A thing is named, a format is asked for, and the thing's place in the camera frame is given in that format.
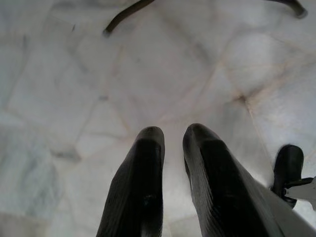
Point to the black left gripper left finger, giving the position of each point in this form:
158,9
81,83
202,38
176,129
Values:
138,187

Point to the marble pattern folding table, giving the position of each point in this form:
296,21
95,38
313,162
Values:
123,17

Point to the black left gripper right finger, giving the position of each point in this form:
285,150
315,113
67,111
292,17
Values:
217,182

